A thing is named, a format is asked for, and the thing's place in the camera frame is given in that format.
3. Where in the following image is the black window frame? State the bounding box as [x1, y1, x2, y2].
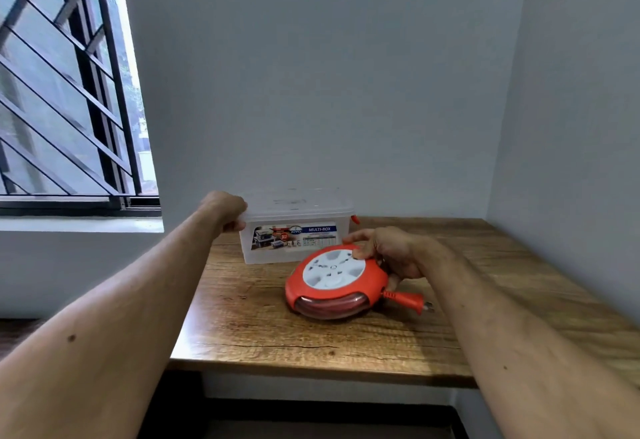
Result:
[0, 193, 163, 218]

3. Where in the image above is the black metal window grille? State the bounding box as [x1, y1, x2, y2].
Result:
[0, 0, 143, 210]

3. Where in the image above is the orange extension cord reel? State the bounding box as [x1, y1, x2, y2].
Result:
[284, 244, 391, 321]

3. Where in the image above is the person's right forearm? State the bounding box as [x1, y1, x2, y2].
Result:
[423, 243, 640, 439]

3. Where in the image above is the person's left forearm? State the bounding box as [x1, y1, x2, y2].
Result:
[0, 203, 224, 439]

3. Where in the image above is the person's right hand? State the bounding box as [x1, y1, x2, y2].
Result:
[342, 226, 437, 293]

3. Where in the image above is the person's left hand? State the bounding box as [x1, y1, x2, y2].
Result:
[198, 191, 249, 237]

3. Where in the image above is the clear plastic storage box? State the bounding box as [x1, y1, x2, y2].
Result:
[238, 187, 360, 266]

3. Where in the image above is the orange power plug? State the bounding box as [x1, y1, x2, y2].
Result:
[382, 290, 435, 315]

